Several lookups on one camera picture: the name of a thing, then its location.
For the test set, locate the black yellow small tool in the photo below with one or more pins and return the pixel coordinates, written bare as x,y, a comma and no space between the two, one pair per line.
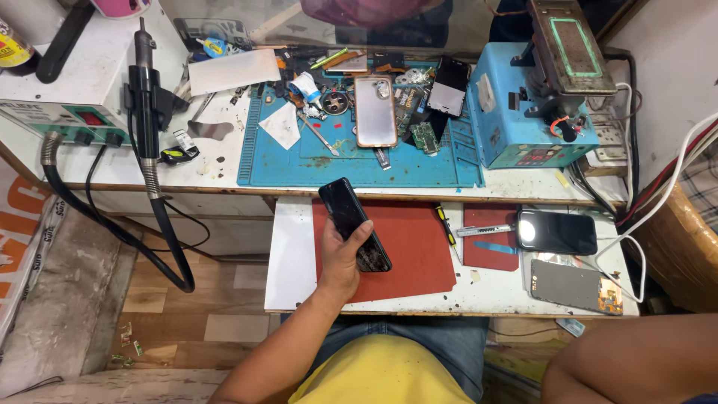
175,155

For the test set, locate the glass counter pane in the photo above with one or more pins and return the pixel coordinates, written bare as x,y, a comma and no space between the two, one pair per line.
314,25

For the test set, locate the green circuit board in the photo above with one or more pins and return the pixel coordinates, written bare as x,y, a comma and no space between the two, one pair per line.
425,138

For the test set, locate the blue screen separator machine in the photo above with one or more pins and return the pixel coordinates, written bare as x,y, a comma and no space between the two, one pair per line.
521,123

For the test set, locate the yellow labelled can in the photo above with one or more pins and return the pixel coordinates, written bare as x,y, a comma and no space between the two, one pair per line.
14,50

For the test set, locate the green pen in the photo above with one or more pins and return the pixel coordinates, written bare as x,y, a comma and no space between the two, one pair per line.
328,59

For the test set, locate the person's yellow shirt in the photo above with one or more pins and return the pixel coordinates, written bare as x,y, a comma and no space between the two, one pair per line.
381,373

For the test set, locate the blue plastic pry tool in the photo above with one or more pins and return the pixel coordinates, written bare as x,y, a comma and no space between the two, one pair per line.
496,248

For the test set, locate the small white paper piece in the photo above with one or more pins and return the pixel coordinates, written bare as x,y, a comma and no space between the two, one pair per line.
281,128

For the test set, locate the black phone frame part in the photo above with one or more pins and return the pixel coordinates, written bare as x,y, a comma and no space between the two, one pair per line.
408,109

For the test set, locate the small white bottle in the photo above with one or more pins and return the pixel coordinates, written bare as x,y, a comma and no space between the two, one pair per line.
184,139

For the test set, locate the pink container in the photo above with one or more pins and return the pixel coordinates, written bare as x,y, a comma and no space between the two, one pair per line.
120,8

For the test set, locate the large red work mat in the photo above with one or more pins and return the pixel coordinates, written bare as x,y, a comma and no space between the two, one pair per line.
415,252

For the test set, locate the phone in clear case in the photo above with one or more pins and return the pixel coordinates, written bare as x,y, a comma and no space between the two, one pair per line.
374,115

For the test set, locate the teal card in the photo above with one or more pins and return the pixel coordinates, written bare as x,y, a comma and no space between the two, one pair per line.
570,327

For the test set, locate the blue silicone repair mat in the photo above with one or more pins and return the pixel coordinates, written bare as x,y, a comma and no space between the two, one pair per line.
336,165

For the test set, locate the white hot air station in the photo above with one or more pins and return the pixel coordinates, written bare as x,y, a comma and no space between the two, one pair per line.
84,84

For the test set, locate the small red work mat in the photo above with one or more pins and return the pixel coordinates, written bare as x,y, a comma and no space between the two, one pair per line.
488,224

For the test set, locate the black cracked smartphone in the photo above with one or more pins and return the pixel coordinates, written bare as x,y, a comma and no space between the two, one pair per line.
348,213

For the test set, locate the black flex strip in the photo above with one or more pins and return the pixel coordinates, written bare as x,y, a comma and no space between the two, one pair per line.
382,159

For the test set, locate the silver utility knife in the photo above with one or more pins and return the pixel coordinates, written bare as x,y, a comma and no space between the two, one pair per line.
482,230

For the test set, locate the person's left hand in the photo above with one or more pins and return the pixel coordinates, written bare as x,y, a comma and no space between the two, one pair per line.
336,263

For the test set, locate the white power strip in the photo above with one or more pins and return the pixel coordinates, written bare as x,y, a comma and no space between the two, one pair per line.
608,140

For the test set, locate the yellow black screwdriver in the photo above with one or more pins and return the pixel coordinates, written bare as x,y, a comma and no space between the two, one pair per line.
445,224

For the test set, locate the black hot air gun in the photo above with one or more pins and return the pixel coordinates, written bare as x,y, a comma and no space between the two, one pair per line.
147,106

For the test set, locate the black phone screen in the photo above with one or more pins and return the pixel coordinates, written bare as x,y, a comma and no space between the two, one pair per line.
449,84

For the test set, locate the orange white banner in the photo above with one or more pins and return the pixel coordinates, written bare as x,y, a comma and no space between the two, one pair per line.
19,224

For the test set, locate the grey phone display panel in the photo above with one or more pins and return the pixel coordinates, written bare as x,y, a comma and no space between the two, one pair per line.
566,285

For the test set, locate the black smartphone with lit flash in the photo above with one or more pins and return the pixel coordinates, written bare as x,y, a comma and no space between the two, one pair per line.
561,233

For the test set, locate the thin metal tweezers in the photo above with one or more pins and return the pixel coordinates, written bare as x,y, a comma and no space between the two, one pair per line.
203,106

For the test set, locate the white blue glue tube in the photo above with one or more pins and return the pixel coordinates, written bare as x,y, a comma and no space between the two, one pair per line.
307,88

